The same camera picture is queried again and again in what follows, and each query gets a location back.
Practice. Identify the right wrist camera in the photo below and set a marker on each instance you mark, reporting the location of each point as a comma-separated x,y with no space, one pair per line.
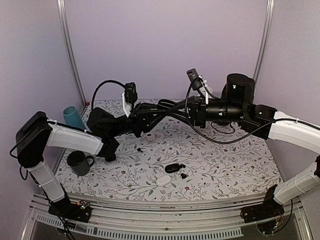
199,85

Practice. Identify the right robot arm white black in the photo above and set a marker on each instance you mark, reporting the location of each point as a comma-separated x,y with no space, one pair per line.
265,122

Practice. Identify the black earbud front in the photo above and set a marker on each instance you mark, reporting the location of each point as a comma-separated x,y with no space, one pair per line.
183,175

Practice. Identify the white earbud case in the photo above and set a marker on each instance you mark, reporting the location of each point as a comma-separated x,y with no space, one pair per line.
163,180

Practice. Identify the black open oval case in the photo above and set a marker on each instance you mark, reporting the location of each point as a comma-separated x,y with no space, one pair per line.
173,168

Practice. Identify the left metal corner post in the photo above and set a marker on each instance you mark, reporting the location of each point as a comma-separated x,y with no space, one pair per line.
62,13

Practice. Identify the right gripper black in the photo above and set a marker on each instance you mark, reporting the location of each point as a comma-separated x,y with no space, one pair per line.
199,118

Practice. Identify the small black earbud case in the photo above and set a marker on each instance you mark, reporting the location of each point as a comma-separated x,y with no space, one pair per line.
110,158

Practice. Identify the dark grey mug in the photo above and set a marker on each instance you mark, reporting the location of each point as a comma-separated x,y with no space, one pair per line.
79,163

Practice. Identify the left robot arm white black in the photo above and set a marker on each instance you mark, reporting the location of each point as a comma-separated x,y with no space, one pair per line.
99,139

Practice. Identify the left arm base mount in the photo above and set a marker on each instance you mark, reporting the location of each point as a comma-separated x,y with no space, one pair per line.
71,211

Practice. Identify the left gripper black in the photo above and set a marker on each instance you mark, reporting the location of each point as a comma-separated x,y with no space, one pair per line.
141,117

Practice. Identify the floral table mat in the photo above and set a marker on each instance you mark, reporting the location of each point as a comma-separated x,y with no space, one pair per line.
215,171

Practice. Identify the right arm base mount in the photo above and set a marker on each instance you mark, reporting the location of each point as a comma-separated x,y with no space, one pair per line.
269,208

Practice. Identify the teal cup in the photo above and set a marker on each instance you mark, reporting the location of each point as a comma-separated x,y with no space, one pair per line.
72,118

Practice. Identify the black round earbud case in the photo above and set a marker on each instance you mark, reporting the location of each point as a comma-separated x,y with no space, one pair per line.
165,104

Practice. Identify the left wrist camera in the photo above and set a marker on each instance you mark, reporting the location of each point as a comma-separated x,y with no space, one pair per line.
129,98

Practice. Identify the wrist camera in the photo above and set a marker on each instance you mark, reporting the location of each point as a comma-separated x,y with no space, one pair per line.
129,98
199,85

